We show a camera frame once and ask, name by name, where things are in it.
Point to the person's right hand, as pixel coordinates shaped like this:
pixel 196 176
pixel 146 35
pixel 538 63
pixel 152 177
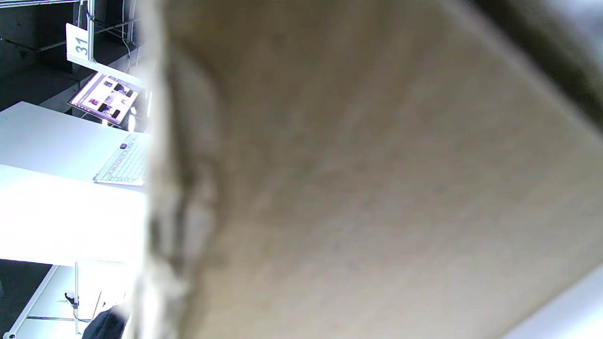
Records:
pixel 565 37

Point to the brown cardboard mailer box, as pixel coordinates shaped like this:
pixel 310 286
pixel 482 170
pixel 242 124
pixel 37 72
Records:
pixel 377 188

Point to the white whiteboard on stand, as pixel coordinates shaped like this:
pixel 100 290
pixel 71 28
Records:
pixel 125 165

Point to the pink wall screen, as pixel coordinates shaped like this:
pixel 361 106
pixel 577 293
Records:
pixel 106 99

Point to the white frame post with sign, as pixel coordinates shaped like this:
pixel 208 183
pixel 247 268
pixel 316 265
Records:
pixel 80 44

